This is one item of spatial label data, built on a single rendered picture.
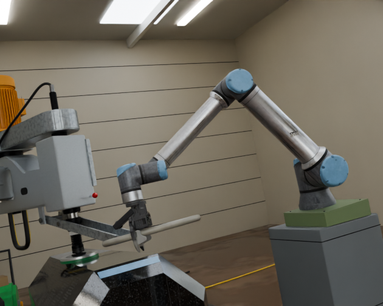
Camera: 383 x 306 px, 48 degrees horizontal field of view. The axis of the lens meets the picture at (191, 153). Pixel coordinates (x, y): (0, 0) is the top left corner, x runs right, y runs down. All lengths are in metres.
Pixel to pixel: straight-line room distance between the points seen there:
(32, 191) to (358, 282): 1.88
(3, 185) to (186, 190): 5.60
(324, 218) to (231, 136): 6.90
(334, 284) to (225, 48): 7.68
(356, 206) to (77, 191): 1.50
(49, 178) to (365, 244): 1.72
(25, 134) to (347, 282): 1.96
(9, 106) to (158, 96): 5.40
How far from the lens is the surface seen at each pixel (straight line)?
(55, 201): 2.58
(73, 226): 2.56
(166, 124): 8.30
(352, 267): 2.25
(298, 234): 2.23
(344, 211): 2.22
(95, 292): 2.11
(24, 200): 2.90
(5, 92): 3.25
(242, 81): 2.02
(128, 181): 1.89
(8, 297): 4.10
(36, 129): 2.68
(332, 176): 2.12
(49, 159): 2.58
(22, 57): 7.94
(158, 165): 1.91
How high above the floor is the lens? 1.17
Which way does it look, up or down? 4 degrees up
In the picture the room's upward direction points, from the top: 10 degrees counter-clockwise
